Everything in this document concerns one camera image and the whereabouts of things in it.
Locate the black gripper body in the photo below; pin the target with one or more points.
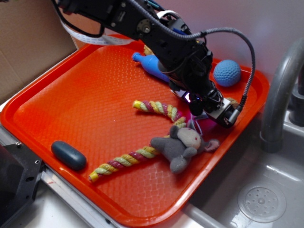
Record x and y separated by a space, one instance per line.
192 76

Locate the brown wood chip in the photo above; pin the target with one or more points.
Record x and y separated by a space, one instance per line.
233 102

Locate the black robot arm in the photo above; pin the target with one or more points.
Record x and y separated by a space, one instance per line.
182 56

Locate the blue toy bottle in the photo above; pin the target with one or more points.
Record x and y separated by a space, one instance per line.
150 64

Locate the blue dimpled ball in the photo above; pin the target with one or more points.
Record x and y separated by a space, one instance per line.
227 73

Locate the beige seashell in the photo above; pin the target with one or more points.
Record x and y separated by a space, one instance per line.
147 51

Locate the grey plush mouse toy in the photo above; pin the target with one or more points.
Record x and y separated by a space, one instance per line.
181 146

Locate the orange plastic tray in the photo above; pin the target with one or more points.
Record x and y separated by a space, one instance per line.
87 102

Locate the grey toy faucet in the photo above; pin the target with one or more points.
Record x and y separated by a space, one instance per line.
287 89

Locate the grey toy sink basin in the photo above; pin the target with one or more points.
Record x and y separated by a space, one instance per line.
250 188

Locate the dark teal oval case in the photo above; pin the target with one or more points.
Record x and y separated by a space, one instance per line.
68 155

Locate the brown cardboard panel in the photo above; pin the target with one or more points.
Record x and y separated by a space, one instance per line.
32 40

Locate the multicolour twisted rope toy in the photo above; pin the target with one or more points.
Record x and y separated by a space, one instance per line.
145 153

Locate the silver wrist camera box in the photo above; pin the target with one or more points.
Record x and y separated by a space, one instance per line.
226 115

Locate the black metal bracket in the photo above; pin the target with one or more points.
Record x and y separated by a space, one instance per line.
20 171

